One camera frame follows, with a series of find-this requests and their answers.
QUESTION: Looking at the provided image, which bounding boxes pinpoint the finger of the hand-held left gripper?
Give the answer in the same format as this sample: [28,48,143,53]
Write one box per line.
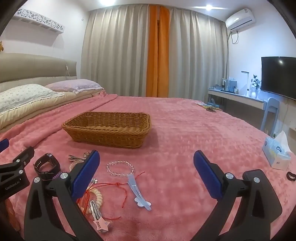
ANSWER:
[0,146,35,179]
[0,138,10,153]

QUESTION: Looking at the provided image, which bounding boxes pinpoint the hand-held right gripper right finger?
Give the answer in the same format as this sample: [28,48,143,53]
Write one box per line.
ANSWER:
[193,150,283,241]

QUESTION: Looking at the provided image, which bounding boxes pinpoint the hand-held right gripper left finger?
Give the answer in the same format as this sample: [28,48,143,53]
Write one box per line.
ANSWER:
[24,150,100,241]

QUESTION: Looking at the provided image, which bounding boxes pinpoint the cream spiral hair tie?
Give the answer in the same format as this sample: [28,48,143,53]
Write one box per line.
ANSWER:
[89,189,103,209]

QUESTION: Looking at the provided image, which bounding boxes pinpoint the black wrist watch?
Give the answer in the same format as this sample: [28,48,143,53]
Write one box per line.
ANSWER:
[33,153,61,180]

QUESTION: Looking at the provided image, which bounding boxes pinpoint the red string bracelet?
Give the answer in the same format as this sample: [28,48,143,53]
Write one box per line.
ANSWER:
[86,171,146,219]

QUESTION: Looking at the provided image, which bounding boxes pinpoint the brown wicker basket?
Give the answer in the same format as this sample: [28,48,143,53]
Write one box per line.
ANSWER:
[62,111,151,149]

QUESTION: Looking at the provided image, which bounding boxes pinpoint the keys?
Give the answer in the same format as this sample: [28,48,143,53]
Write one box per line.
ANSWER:
[89,200,112,232]

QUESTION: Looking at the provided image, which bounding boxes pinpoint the translucent blue hair clip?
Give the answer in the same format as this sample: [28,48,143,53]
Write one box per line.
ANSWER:
[127,174,152,211]

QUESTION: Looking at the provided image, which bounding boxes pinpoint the pink fleece blanket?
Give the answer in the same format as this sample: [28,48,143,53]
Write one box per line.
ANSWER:
[0,94,296,241]

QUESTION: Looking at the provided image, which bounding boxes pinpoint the white floral pillow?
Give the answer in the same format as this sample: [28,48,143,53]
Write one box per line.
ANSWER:
[0,84,65,113]

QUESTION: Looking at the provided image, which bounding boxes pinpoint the beige folded quilt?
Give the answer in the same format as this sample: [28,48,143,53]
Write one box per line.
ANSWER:
[0,89,108,133]

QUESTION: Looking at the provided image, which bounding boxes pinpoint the books on bed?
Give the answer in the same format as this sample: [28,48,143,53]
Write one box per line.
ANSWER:
[196,98,223,113]

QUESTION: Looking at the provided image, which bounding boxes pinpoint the tissue box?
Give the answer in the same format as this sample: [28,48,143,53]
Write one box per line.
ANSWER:
[262,130,292,171]

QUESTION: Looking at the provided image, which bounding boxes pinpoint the beige padded headboard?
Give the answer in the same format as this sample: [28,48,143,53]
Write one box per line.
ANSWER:
[0,53,78,93]

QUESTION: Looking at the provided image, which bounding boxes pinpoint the white desk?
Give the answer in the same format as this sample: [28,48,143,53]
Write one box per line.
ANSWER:
[208,87,267,116]

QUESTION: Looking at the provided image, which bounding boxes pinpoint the light blue chair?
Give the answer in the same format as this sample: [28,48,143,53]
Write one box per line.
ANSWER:
[260,97,281,133]

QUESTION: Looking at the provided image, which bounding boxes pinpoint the lavender pillow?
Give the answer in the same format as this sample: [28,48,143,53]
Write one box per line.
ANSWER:
[45,79,104,95]

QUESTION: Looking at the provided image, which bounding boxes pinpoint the white vase with flowers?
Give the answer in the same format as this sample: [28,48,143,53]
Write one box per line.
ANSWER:
[249,74,261,99]

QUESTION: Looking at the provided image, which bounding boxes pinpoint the white desk lamp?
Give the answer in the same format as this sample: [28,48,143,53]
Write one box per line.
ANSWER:
[241,71,251,91]

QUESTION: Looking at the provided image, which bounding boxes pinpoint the grey curtain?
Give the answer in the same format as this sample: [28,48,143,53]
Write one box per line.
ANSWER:
[80,3,229,103]

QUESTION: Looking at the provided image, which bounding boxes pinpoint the black flat television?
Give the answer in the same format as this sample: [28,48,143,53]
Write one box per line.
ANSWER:
[261,56,296,100]

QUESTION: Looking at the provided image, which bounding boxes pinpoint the orange curtain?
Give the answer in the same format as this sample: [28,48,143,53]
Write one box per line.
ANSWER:
[146,5,170,98]

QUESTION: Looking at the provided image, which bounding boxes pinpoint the white air conditioner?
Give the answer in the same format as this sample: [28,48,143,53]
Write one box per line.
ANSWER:
[225,8,257,30]

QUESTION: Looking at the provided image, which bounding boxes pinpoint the clear bead bracelet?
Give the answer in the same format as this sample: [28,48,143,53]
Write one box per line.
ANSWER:
[106,161,135,178]

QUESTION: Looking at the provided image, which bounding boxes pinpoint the orange spiral hair tie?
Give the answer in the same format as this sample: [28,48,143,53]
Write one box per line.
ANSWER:
[78,190,93,216]

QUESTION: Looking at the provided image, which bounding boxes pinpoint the white patterned wall shelf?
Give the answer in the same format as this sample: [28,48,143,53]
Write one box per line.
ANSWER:
[13,7,65,34]

